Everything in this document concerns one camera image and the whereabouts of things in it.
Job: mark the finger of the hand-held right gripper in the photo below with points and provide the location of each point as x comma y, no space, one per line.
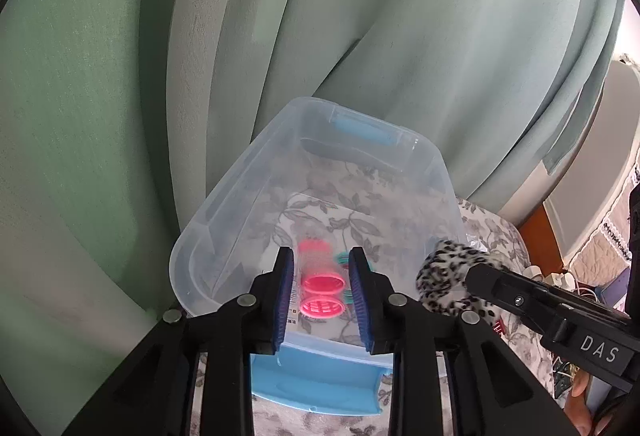
505,291

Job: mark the floral fleece blanket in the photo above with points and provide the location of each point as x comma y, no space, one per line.
500,236

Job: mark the pink hair roller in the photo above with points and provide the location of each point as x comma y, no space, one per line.
320,266
320,307

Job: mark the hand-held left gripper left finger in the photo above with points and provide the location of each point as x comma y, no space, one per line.
284,301

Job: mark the clear plastic storage container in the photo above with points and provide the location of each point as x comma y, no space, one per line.
240,196

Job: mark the person's right hand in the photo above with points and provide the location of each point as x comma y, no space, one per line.
582,403

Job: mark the beige quilted lace cover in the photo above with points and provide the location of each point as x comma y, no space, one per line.
605,246

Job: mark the leopard print scrunchie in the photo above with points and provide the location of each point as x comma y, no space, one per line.
440,266

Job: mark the green hair roller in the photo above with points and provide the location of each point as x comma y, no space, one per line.
343,259

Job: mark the pale green curtain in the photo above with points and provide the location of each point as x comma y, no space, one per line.
400,41

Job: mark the white power strip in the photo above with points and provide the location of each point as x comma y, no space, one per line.
547,277

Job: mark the brown wooden board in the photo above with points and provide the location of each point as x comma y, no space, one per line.
542,236

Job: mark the red hair clip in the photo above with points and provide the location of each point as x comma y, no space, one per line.
499,328

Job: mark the cream padded panel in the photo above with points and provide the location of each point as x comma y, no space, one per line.
575,151

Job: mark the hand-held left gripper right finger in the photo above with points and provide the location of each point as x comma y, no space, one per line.
358,301

